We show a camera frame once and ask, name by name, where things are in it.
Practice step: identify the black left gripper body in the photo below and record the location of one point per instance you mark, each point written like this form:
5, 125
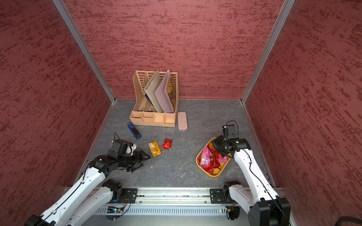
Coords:
130, 161

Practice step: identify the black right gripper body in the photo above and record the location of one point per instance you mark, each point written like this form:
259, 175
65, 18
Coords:
220, 145

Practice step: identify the yellow tea bag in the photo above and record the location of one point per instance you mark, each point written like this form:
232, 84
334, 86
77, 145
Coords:
154, 148

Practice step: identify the magenta tea bag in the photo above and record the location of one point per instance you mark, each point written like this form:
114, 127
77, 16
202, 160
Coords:
223, 159
205, 160

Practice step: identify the red tea bag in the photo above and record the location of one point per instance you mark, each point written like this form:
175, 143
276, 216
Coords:
167, 144
215, 168

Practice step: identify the yellow plastic storage box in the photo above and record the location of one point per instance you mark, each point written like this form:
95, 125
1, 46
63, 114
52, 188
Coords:
209, 144

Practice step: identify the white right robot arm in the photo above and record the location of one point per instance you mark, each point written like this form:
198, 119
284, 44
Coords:
263, 206

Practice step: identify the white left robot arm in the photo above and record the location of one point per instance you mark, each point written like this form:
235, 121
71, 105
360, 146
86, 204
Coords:
91, 191

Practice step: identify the blue stapler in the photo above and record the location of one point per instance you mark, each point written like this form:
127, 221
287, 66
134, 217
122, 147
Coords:
133, 130

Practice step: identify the beige plastic file organizer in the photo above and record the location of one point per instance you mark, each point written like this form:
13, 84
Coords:
143, 112

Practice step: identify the pink eraser case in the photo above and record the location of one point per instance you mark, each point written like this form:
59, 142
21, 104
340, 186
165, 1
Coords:
182, 121

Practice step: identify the pink folder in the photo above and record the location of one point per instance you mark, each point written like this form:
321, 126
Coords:
162, 95

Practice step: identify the beige folder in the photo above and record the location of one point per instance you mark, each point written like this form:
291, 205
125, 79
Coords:
150, 90

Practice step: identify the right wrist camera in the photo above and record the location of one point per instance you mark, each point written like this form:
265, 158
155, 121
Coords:
230, 131

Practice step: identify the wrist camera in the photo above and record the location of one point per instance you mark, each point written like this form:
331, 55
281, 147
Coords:
121, 148
230, 131

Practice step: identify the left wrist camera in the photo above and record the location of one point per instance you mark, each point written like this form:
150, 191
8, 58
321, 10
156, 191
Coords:
121, 148

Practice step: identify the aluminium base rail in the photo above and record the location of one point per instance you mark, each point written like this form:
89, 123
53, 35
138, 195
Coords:
194, 201

